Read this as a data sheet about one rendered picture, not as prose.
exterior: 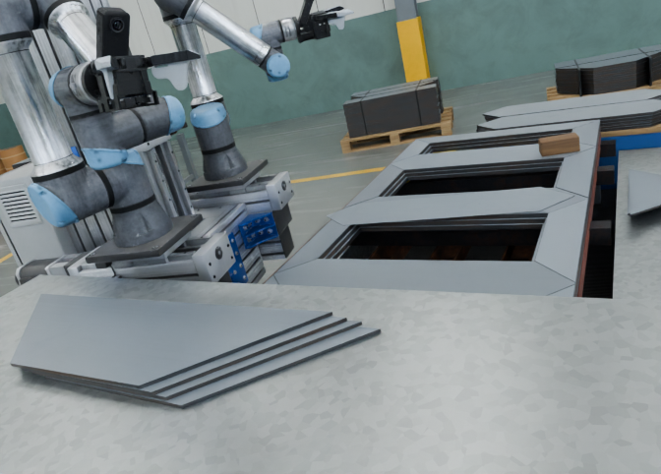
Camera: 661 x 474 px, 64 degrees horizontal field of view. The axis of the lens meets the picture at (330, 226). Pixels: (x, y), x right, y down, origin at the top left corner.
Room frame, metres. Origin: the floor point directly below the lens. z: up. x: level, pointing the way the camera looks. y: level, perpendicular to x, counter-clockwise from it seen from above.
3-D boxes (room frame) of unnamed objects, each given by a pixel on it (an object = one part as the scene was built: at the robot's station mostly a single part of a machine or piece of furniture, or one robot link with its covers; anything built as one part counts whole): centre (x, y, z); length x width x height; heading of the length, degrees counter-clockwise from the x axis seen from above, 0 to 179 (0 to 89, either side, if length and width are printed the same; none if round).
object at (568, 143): (1.70, -0.81, 0.88); 0.12 x 0.06 x 0.05; 74
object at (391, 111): (6.01, -1.03, 0.26); 1.20 x 0.80 x 0.53; 71
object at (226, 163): (1.80, 0.30, 1.09); 0.15 x 0.15 x 0.10
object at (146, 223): (1.34, 0.48, 1.09); 0.15 x 0.15 x 0.10
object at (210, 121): (1.81, 0.30, 1.20); 0.13 x 0.12 x 0.14; 5
